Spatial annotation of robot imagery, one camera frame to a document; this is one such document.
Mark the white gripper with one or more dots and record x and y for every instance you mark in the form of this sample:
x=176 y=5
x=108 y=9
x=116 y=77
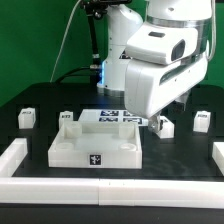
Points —
x=150 y=87

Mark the white square table top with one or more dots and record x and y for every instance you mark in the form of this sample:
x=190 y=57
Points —
x=96 y=145

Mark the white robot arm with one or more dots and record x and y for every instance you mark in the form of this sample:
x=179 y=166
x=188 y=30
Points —
x=195 y=18

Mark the white right fence piece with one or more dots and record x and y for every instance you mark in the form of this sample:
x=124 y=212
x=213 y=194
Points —
x=218 y=155

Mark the white fence piece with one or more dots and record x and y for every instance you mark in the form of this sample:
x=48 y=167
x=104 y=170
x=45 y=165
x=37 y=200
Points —
x=12 y=157
x=218 y=155

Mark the white sheet with markers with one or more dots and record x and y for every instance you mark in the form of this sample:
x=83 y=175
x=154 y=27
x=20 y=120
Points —
x=111 y=115

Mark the white left fence piece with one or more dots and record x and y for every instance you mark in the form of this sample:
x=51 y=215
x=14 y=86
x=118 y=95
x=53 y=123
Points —
x=12 y=157

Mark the white front fence rail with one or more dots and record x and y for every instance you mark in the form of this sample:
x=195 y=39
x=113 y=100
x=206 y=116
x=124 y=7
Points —
x=105 y=192

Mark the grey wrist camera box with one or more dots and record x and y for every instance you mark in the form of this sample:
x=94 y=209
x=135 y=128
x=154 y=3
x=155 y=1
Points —
x=157 y=45

